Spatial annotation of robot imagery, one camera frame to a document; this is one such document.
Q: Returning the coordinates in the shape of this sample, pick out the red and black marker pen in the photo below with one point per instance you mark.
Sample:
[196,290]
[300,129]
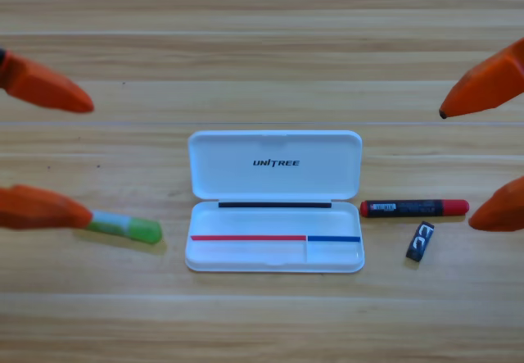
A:
[413,208]

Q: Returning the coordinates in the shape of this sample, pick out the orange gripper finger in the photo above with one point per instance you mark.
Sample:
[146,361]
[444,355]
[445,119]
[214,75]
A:
[487,84]
[41,209]
[503,213]
[41,86]

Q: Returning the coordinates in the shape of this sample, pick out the green and white eraser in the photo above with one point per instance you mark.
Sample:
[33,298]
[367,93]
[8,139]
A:
[131,228]

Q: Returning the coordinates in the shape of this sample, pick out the white Unitree pencil case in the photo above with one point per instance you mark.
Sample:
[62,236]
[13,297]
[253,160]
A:
[270,182]

